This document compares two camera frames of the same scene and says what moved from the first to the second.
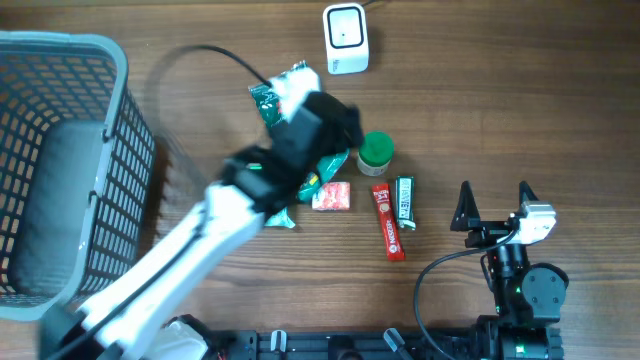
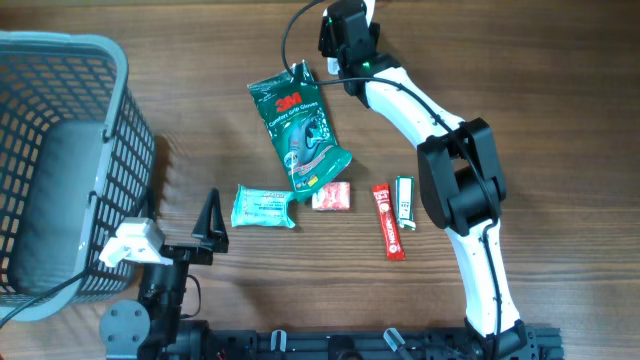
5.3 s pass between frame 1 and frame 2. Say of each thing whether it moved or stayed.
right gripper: moved
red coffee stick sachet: stayed
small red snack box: stayed
